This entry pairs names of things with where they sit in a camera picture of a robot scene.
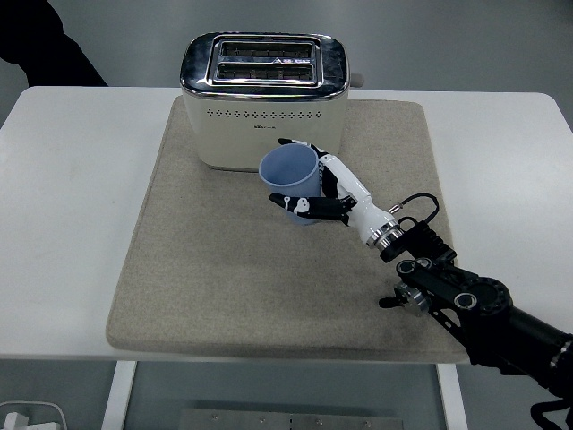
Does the white table leg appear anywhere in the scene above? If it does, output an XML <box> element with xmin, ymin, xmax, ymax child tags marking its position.
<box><xmin>98</xmin><ymin>360</ymin><xmax>138</xmax><ymax>430</ymax></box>
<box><xmin>436</xmin><ymin>363</ymin><xmax>469</xmax><ymax>430</ymax></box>

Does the beige felt mat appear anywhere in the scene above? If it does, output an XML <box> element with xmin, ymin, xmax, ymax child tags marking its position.
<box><xmin>105</xmin><ymin>97</ymin><xmax>477</xmax><ymax>363</ymax></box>

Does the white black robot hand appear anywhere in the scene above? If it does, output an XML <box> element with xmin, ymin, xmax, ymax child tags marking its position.
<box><xmin>268</xmin><ymin>137</ymin><xmax>398</xmax><ymax>245</ymax></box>

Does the blue plastic cup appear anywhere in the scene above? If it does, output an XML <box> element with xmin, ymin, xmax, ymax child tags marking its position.
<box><xmin>259</xmin><ymin>142</ymin><xmax>321</xmax><ymax>227</ymax></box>

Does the cream and chrome toaster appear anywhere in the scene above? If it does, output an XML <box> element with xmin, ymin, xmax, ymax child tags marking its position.
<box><xmin>179</xmin><ymin>31</ymin><xmax>365</xmax><ymax>174</ymax></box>

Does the white block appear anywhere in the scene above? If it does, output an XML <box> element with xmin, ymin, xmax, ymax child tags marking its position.
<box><xmin>2</xmin><ymin>411</ymin><xmax>30</xmax><ymax>430</ymax></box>

